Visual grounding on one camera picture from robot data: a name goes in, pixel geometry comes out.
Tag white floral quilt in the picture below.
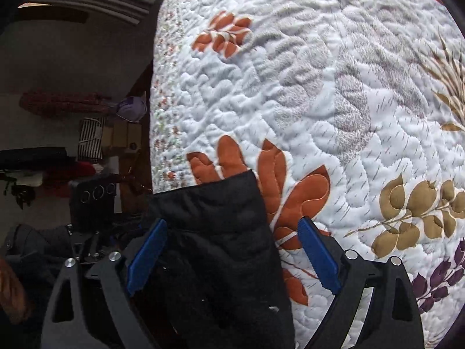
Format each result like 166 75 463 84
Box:
150 0 465 349

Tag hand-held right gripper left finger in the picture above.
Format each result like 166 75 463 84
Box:
40 218 168 349

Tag purple cloth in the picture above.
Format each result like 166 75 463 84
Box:
116 96 148 122

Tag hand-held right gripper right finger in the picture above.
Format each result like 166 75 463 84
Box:
297 217 425 349

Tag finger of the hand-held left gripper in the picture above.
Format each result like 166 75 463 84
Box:
71 225 110 265

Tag striped bag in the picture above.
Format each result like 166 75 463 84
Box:
78 116 107 161

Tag red patterned cloth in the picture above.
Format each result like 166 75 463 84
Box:
20 89 111 117

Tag black quilted pants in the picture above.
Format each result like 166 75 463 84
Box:
140 169 296 349

